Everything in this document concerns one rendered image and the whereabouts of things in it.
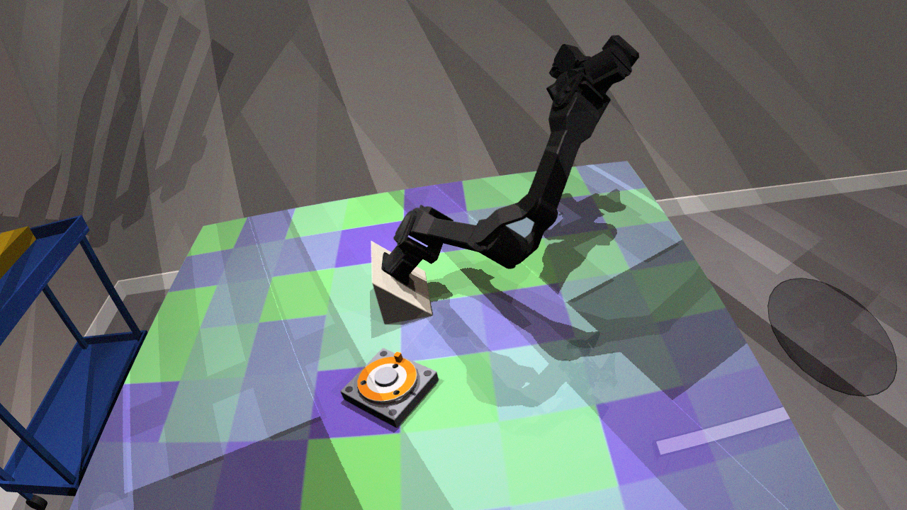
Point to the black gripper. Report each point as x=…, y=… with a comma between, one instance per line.
x=630, y=52

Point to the orange round plate with holes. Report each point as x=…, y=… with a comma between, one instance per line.
x=407, y=378

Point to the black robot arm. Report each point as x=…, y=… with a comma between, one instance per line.
x=572, y=120

